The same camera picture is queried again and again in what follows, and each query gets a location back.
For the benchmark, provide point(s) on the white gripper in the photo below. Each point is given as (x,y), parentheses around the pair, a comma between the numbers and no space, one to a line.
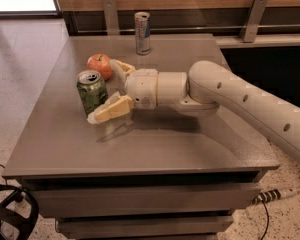
(141,88)

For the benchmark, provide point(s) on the green soda can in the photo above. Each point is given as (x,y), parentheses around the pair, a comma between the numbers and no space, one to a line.
(92,90)

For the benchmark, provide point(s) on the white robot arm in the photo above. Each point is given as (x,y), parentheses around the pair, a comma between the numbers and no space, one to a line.
(204,88)

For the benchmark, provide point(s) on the silver blue energy drink can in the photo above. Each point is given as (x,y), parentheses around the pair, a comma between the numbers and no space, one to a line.
(142,32)

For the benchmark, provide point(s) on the red apple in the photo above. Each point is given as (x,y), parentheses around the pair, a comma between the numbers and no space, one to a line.
(101,64)

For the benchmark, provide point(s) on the grey drawer cabinet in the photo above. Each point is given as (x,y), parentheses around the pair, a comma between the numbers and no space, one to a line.
(154,175)

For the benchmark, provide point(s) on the black office chair base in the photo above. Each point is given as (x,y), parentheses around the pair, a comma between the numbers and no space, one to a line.
(23,225)

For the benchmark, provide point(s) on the black white striped rod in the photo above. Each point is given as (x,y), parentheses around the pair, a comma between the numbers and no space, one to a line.
(272,195)

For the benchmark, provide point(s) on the left metal wall bracket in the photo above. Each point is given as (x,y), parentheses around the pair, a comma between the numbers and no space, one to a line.
(111,17)

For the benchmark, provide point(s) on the metal wall bracket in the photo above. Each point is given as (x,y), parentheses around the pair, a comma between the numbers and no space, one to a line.
(111,17)
(249,31)

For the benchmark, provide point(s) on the right metal wall bracket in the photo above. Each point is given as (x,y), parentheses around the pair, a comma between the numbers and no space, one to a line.
(249,31)

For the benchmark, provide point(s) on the metal wall rail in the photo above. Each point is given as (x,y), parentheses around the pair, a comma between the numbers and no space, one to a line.
(229,30)

